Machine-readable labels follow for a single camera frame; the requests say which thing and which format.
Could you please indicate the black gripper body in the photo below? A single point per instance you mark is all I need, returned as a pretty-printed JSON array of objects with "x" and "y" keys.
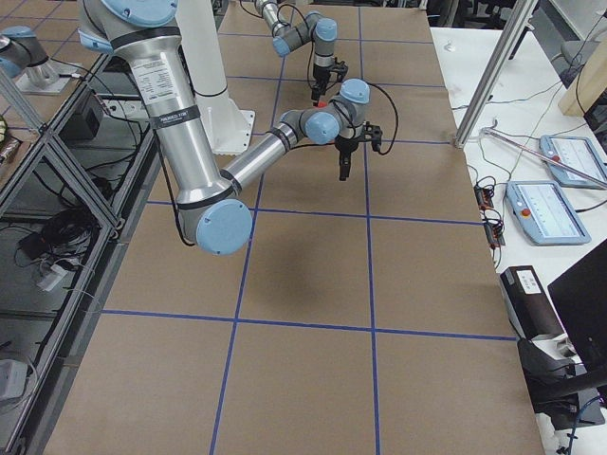
[
  {"x": 320, "y": 77},
  {"x": 345, "y": 147}
]

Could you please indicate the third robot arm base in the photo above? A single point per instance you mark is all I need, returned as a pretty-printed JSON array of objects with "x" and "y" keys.
[{"x": 24, "y": 59}]

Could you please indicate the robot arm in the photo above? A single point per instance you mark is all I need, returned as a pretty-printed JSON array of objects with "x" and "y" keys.
[
  {"x": 172, "y": 50},
  {"x": 315, "y": 29}
]

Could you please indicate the brown paper table mat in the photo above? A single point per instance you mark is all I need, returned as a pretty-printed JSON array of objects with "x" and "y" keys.
[{"x": 363, "y": 317}]

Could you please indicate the near teach pendant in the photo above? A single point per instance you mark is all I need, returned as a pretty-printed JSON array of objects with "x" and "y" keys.
[{"x": 545, "y": 215}]

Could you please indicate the teach pendant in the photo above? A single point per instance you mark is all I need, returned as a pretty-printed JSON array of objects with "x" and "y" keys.
[
  {"x": 545, "y": 215},
  {"x": 576, "y": 152}
]

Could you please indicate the far teach pendant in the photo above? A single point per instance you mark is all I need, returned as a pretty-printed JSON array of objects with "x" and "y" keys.
[{"x": 576, "y": 152}]

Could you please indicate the black box with label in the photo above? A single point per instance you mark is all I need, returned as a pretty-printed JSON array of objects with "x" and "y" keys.
[{"x": 527, "y": 304}]

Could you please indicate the black monitor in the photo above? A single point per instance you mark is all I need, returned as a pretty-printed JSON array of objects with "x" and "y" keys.
[{"x": 579, "y": 296}]

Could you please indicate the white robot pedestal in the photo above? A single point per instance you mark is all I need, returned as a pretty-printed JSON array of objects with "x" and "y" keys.
[{"x": 227, "y": 127}]

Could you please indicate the aluminium frame post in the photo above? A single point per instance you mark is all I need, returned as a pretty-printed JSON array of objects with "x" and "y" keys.
[{"x": 510, "y": 35}]

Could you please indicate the black aluminium frame rack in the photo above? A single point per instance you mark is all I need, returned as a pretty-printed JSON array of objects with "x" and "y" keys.
[{"x": 69, "y": 200}]

